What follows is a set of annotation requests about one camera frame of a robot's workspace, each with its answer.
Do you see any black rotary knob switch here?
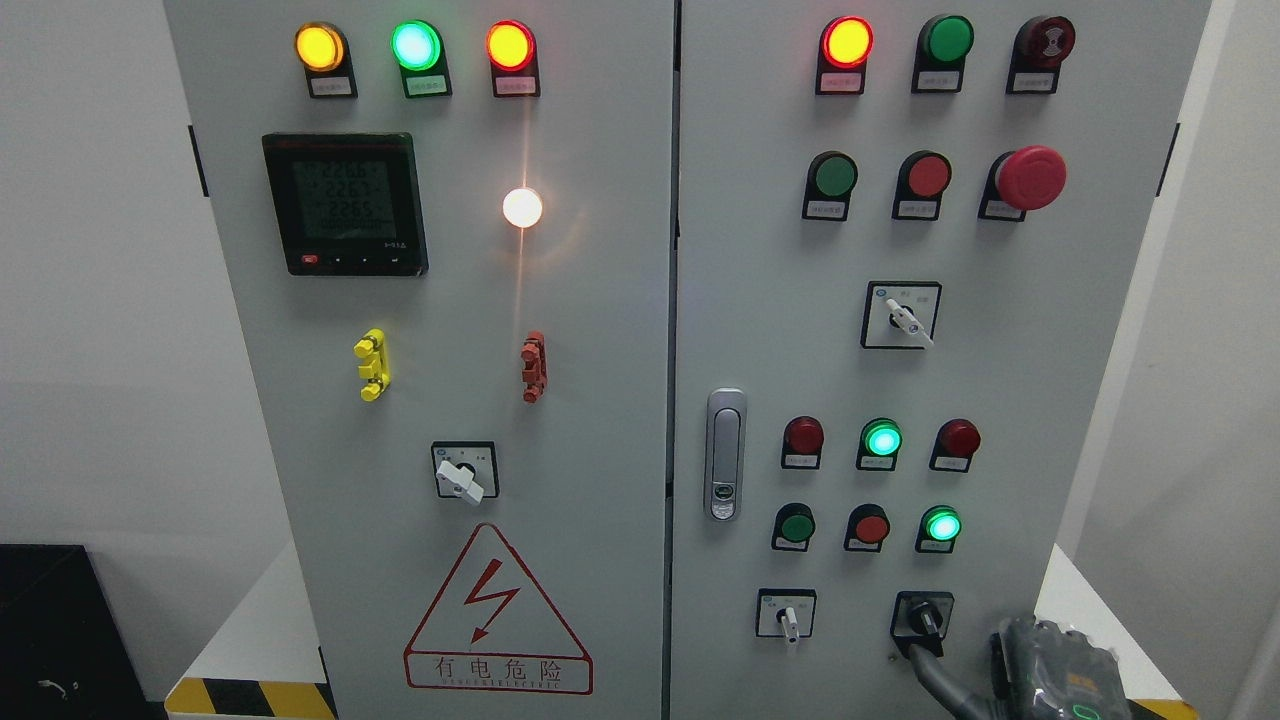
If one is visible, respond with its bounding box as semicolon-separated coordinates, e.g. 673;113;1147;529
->
890;591;955;659

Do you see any red terminal connector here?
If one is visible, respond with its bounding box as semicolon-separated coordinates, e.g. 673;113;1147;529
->
520;331;548;404

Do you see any dark red indicator light left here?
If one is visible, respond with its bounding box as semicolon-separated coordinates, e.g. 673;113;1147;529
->
780;416;826;470

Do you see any dark red indicator light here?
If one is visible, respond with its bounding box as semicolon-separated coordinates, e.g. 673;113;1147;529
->
780;416;826;470
929;418;982;473

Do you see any white lit indicator light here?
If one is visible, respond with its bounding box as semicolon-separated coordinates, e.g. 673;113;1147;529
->
500;187;544;231

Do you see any grey left cabinet door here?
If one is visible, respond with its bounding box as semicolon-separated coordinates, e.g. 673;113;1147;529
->
164;1;676;719

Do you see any grey cabinet door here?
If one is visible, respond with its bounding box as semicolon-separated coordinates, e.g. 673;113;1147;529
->
164;1;676;719
669;1;1211;719

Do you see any green lit indicator middle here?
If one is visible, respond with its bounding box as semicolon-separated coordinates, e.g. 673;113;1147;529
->
856;416;902;471

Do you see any yellow terminal connector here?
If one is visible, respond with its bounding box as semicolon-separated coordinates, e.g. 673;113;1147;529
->
353;328;390;402

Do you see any green push button second row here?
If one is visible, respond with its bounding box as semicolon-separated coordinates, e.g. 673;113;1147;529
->
803;150;859;222

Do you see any red push button lower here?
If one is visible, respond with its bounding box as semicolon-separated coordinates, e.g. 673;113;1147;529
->
844;503;891;553

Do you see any grey right cabinet door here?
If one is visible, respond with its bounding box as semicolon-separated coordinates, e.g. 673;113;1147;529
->
669;1;1211;719

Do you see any red electric hazard warning sticker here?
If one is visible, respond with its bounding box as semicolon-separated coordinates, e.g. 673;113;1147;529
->
403;523;594;696

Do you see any dark red indicator light right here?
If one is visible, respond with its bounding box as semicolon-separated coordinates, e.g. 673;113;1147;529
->
929;418;982;473

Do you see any black digital power meter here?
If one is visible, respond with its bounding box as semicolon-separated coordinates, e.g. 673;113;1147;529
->
261;132;429;277

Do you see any red push button second row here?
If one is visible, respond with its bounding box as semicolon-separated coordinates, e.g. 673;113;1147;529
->
891;150;952;222

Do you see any red lit indicator light left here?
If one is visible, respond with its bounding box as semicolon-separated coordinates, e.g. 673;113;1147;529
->
485;19;541;97

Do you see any red lit indicator light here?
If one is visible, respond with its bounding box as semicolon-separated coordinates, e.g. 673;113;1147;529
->
485;19;541;97
815;15;876;96

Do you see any green lit push button lower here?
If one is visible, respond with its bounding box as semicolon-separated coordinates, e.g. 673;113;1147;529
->
914;505;963;553

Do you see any red lit indicator light right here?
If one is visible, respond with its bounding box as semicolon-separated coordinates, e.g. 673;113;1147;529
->
815;15;876;96

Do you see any green lit indicator light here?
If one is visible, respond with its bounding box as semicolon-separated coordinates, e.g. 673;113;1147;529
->
389;19;453;99

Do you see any red emergency stop mushroom button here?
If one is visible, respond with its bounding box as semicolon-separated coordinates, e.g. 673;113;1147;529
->
977;145;1068;222

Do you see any yellow indicator light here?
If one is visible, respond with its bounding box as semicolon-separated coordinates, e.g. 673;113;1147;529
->
294;20;358;99

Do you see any white platform with hazard stripes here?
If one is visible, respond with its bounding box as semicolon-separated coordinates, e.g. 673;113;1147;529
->
160;544;1198;719

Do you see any dark red buzzer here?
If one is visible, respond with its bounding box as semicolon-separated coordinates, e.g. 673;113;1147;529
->
1005;15;1076;95

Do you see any black box on floor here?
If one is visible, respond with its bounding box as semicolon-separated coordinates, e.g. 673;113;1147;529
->
1;544;150;719

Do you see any silver door handle lock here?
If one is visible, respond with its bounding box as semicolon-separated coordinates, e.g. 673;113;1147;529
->
704;388;748;521

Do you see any white selector switch left door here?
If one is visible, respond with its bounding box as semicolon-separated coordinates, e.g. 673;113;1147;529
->
430;441;500;507

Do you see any white selector switch upper right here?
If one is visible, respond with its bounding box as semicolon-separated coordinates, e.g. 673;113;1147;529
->
860;281;942;350

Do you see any white selector switch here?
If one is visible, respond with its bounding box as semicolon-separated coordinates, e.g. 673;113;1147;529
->
860;281;942;350
755;588;817;652

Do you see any white selector switch lower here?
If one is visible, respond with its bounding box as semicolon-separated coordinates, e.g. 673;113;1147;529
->
755;588;817;652

